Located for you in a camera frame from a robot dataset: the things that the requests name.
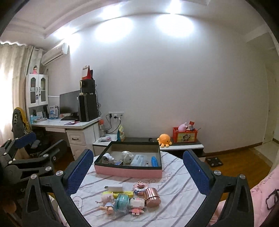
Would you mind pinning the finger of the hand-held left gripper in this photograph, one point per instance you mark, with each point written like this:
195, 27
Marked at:
50, 150
26, 139

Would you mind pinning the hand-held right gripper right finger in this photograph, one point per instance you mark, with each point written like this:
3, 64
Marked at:
194, 172

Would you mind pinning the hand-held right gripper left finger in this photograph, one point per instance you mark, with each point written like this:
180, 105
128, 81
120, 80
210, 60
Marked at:
81, 172

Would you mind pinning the white rounded device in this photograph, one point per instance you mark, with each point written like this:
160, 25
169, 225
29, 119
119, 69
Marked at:
107, 158

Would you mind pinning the white charger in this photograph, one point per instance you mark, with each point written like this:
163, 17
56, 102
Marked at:
113, 188

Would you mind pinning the small blonde doll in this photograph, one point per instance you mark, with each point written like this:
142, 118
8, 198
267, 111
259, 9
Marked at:
106, 203

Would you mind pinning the blue oblong case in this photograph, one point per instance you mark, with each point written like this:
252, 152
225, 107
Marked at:
154, 161

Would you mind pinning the pink box with black rim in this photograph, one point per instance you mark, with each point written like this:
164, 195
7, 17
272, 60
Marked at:
128, 173

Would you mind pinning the yellow highlighter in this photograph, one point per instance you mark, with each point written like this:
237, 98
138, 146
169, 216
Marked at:
124, 193

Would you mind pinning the rose gold cylinder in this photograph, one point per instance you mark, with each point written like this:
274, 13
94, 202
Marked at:
152, 196

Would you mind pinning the white plush elephant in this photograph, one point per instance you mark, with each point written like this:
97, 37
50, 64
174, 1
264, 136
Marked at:
127, 157

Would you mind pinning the teal tape dispenser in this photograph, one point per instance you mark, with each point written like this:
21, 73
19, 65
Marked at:
121, 204

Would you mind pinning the pink block doughnut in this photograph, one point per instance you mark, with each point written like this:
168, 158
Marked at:
140, 188

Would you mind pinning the clear plastic case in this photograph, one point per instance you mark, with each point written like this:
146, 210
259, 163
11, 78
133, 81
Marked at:
139, 161

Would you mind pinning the pink block figure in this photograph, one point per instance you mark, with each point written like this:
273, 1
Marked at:
137, 206

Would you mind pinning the black bathroom scale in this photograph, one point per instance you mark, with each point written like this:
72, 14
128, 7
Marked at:
214, 162

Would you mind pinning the black low cabinet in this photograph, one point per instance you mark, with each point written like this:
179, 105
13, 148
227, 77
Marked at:
185, 147

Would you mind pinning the white nightstand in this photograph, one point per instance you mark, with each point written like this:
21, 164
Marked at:
100, 146

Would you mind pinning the red printed crate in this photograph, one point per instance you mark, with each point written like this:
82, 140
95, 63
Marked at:
185, 136

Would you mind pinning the blue card stand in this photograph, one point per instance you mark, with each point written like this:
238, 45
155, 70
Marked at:
53, 111

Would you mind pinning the white desk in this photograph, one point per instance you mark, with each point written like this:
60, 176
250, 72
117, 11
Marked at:
85, 131

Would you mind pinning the orange plush octopus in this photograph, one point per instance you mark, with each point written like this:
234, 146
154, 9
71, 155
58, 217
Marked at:
164, 140

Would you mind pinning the pink plush toy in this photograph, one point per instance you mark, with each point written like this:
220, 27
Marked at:
182, 127

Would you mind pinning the bottle with red cap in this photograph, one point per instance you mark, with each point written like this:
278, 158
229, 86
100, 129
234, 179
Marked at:
102, 129

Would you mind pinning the white glass-door cabinet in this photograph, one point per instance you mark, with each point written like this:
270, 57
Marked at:
37, 90

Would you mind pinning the black computer monitor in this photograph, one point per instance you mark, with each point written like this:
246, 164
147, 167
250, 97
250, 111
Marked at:
68, 102

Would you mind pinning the beige curtain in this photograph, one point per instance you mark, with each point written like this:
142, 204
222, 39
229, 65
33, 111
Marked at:
11, 87

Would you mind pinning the blue and yellow snack bag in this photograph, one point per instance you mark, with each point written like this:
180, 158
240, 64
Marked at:
121, 134

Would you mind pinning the black computer tower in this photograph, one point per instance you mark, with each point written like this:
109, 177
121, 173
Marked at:
88, 108

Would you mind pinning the pink doll figurine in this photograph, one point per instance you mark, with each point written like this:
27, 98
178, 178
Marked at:
35, 69

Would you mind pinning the black speaker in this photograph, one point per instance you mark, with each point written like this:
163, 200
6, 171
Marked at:
88, 86

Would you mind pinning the pink printed cloth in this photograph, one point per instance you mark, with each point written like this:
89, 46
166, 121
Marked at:
266, 196

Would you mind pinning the red and white calendar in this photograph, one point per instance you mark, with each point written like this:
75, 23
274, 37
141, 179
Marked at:
87, 73

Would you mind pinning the white air conditioner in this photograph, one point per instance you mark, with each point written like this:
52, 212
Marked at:
54, 54

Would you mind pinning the wall power sockets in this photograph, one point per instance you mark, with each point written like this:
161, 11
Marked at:
116, 114

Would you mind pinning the white door frame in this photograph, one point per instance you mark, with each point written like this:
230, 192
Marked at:
272, 87

